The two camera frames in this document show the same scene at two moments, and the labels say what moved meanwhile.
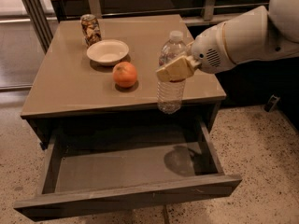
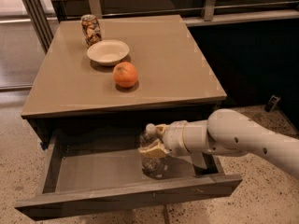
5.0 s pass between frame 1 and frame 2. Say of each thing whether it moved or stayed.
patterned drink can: stayed
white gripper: moved
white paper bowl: stayed
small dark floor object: stayed
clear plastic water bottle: moved
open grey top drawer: stayed
